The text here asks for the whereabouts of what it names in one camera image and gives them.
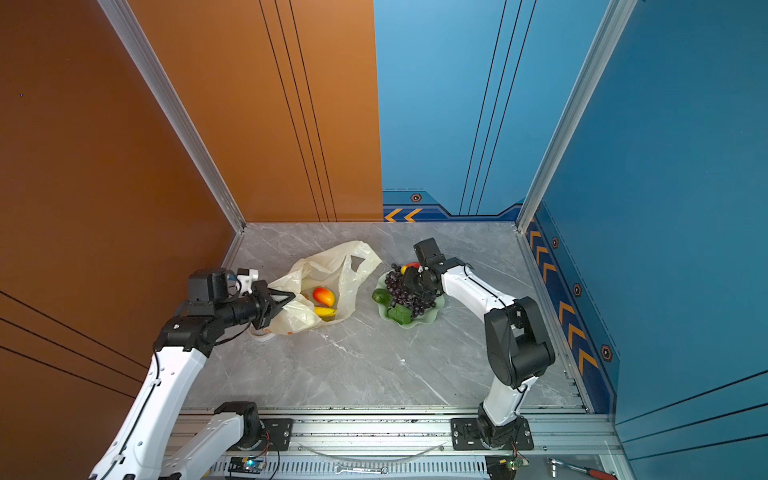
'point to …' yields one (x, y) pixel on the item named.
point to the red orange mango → (405, 267)
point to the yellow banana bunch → (324, 311)
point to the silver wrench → (384, 470)
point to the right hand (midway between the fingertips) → (403, 287)
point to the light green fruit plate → (427, 315)
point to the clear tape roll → (262, 334)
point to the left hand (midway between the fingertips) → (296, 291)
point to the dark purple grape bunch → (395, 285)
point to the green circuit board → (246, 464)
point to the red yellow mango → (323, 297)
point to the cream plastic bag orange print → (336, 269)
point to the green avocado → (381, 295)
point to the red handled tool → (604, 475)
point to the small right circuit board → (503, 467)
